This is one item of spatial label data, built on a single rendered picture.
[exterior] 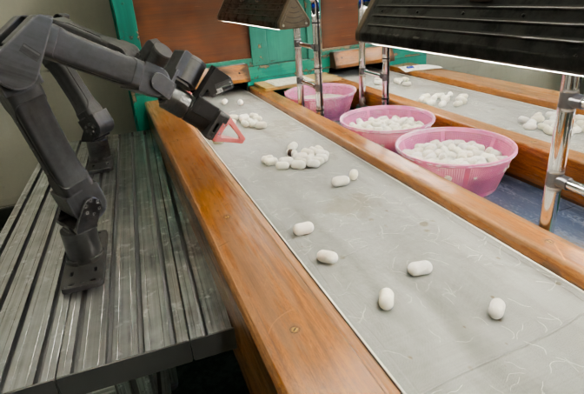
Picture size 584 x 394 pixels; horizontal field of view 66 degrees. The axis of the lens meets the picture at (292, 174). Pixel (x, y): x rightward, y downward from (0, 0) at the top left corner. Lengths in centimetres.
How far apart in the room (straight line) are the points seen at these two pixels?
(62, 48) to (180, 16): 103
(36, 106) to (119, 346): 40
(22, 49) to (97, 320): 43
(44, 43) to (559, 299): 82
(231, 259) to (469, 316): 33
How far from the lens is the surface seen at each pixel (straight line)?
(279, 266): 65
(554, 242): 75
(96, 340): 76
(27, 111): 83
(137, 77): 90
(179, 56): 98
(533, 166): 114
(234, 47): 188
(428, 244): 75
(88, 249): 92
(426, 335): 58
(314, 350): 52
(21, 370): 77
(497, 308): 61
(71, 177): 87
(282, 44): 194
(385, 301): 60
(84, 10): 265
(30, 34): 81
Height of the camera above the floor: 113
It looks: 23 degrees down
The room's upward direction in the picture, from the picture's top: 4 degrees counter-clockwise
